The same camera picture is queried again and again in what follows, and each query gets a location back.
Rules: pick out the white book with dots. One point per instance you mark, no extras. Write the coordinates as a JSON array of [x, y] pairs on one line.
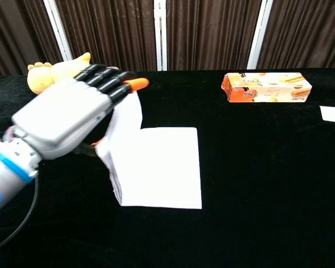
[[162, 167]]

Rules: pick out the black velvet tablecloth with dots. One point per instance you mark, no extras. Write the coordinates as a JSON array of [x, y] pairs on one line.
[[268, 181]]

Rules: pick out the white paper sheet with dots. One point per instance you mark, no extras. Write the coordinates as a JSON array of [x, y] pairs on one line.
[[334, 114]]

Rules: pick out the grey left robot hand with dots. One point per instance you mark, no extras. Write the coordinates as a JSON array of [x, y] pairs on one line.
[[64, 114]]

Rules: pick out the yellow plush duck toy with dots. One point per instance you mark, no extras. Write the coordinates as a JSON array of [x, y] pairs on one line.
[[40, 78]]

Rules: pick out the orange biscuit box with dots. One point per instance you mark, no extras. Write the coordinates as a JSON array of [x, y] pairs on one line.
[[268, 86]]

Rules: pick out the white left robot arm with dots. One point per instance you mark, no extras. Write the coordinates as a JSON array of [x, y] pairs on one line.
[[8, 170]]

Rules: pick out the brown curtain panel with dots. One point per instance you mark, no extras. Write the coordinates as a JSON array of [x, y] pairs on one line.
[[209, 33], [307, 33], [14, 36], [111, 30]]

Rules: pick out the white frame post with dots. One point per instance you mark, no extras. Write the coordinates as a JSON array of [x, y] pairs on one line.
[[160, 36], [258, 36], [58, 30]]

